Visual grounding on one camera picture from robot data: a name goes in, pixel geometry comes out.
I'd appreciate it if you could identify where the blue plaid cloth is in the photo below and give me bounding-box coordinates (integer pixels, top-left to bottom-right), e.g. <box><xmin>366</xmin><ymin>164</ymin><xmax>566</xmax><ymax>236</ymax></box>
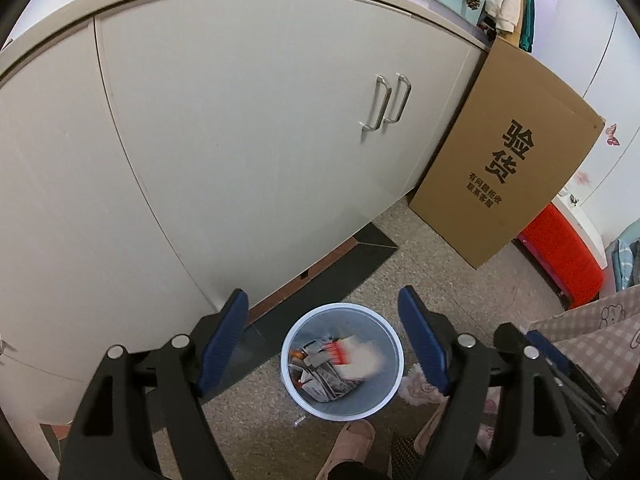
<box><xmin>607</xmin><ymin>225</ymin><xmax>640</xmax><ymax>291</ymax></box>

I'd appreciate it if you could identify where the light blue trash bin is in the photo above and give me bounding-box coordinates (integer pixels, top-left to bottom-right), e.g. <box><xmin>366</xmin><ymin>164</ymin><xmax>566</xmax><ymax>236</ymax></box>
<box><xmin>280</xmin><ymin>302</ymin><xmax>405</xmax><ymax>422</ymax></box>

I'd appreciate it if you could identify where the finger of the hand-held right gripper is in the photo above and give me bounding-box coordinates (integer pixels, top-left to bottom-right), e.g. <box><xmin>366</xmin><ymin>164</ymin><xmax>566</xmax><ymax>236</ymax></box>
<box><xmin>493</xmin><ymin>322</ymin><xmax>528</xmax><ymax>357</ymax></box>
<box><xmin>526</xmin><ymin>330</ymin><xmax>608</xmax><ymax>417</ymax></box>

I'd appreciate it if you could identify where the white and red wrapper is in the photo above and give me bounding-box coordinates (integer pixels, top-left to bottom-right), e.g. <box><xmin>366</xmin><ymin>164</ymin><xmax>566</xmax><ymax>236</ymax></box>
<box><xmin>320</xmin><ymin>335</ymin><xmax>386</xmax><ymax>381</ymax></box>

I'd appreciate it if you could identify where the green hanging cloth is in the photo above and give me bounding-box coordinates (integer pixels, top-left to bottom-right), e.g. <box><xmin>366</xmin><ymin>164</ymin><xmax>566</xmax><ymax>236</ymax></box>
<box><xmin>517</xmin><ymin>0</ymin><xmax>536</xmax><ymax>53</ymax></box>

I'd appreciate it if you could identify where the pink plastic slipper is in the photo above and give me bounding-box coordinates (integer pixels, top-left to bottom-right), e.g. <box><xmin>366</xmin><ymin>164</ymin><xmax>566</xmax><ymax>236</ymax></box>
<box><xmin>315</xmin><ymin>419</ymin><xmax>376</xmax><ymax>480</ymax></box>

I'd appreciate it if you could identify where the pink plush slipper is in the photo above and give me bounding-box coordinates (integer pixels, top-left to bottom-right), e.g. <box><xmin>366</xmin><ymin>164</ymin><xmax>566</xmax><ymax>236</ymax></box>
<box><xmin>400</xmin><ymin>365</ymin><xmax>451</xmax><ymax>406</ymax></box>
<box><xmin>414</xmin><ymin>385</ymin><xmax>502</xmax><ymax>456</ymax></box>

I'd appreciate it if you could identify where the silver crumpled wrapper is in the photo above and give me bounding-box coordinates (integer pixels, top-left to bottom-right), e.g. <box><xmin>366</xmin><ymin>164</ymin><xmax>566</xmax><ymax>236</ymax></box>
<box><xmin>301</xmin><ymin>339</ymin><xmax>333</xmax><ymax>361</ymax></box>

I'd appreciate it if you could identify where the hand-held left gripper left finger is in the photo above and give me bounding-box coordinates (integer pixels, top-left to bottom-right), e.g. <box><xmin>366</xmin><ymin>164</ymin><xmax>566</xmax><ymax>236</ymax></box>
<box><xmin>59</xmin><ymin>288</ymin><xmax>250</xmax><ymax>480</ymax></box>

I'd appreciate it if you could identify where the metal cabinet handle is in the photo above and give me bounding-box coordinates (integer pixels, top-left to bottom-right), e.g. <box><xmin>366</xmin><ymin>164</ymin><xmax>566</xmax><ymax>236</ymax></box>
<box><xmin>382</xmin><ymin>74</ymin><xmax>412</xmax><ymax>125</ymax></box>
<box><xmin>361</xmin><ymin>74</ymin><xmax>392</xmax><ymax>132</ymax></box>

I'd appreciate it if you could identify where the large cardboard box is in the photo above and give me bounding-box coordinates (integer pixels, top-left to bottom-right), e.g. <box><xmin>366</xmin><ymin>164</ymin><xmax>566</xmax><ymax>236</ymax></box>
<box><xmin>409</xmin><ymin>37</ymin><xmax>606</xmax><ymax>269</ymax></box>

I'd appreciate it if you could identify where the white cabinet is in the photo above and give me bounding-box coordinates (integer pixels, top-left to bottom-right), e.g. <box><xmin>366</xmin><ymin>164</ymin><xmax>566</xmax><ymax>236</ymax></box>
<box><xmin>0</xmin><ymin>0</ymin><xmax>493</xmax><ymax>431</ymax></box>

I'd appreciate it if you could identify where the pink checkered printed blanket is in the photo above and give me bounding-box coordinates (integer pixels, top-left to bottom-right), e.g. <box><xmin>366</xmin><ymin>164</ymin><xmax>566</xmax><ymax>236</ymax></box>
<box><xmin>530</xmin><ymin>285</ymin><xmax>640</xmax><ymax>411</ymax></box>

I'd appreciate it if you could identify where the crumpled grey printed packet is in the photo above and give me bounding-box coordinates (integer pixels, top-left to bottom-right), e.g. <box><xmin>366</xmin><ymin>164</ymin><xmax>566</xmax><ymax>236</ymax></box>
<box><xmin>300</xmin><ymin>367</ymin><xmax>362</xmax><ymax>404</ymax></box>

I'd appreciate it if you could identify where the person's black trouser leg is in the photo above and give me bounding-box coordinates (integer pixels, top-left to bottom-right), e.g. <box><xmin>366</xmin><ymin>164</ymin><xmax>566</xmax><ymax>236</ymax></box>
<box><xmin>330</xmin><ymin>460</ymin><xmax>396</xmax><ymax>480</ymax></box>

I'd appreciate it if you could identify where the red plastic stool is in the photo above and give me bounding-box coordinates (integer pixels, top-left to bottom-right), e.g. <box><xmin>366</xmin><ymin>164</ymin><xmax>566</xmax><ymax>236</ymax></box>
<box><xmin>517</xmin><ymin>202</ymin><xmax>606</xmax><ymax>309</ymax></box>

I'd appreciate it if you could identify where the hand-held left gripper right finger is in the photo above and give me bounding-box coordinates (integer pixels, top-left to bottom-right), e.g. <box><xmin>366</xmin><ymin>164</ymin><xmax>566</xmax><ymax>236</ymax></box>
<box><xmin>397</xmin><ymin>285</ymin><xmax>587</xmax><ymax>480</ymax></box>

